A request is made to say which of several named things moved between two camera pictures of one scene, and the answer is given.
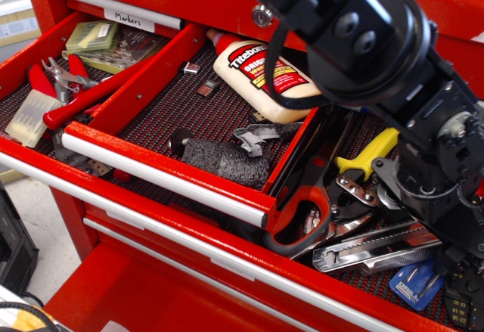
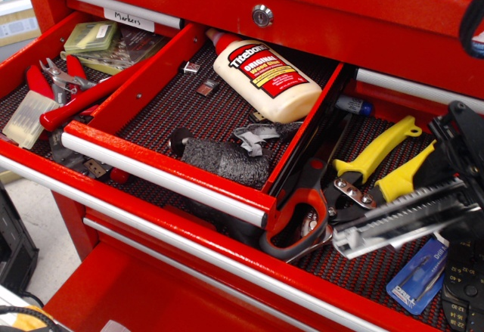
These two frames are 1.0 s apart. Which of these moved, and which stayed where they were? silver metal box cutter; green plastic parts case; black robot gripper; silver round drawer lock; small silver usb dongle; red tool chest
Moved: black robot gripper; silver metal box cutter
Stayed: red tool chest; green plastic parts case; small silver usb dongle; silver round drawer lock
